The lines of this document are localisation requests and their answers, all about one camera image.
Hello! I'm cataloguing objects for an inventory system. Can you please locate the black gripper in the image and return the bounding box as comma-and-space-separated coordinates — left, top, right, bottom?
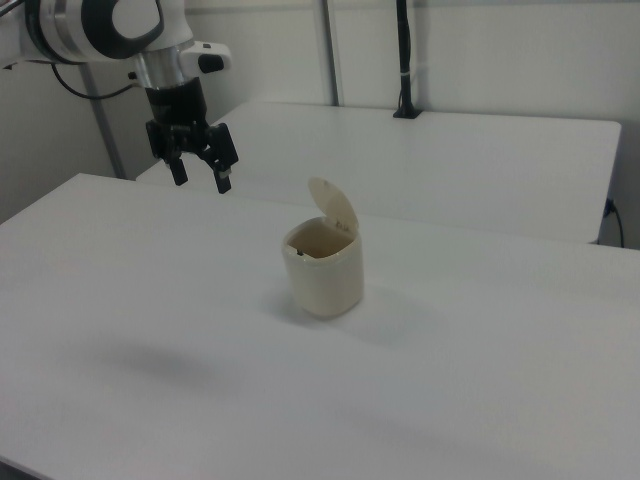
143, 78, 241, 197

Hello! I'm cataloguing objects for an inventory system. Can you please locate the cream plastic trash bin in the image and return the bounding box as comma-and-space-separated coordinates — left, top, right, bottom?
280, 175, 366, 319

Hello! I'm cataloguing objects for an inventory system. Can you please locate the grey metal partition post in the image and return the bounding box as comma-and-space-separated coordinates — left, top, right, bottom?
318, 0, 347, 107
78, 63, 127, 180

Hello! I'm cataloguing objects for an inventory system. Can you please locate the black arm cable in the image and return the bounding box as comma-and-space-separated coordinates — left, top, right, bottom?
49, 62, 147, 102

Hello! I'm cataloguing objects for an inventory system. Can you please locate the black camera stand pole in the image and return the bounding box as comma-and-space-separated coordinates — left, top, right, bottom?
392, 0, 424, 120

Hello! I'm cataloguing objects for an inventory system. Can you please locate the black power cable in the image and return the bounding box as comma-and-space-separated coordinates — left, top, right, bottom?
604, 196, 627, 249

